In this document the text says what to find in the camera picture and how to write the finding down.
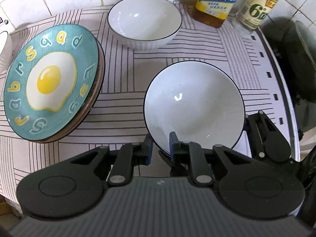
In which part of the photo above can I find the small white bowl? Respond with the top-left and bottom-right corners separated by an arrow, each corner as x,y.
144,61 -> 245,154

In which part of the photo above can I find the pink bunny carrot plate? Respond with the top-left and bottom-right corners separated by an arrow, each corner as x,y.
35,41 -> 104,143

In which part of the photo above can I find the blue fried egg plate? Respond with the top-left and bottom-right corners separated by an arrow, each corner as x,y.
4,24 -> 99,141

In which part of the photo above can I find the striped table cloth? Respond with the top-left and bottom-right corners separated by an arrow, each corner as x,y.
1,4 -> 299,201

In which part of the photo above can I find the black wok with lid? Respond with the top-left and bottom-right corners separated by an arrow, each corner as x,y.
260,16 -> 316,141

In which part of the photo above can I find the vinegar bottle yellow cap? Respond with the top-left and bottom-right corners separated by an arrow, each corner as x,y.
232,0 -> 278,35

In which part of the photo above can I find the cooking wine bottle yellow label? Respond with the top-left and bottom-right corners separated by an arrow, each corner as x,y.
192,0 -> 237,28

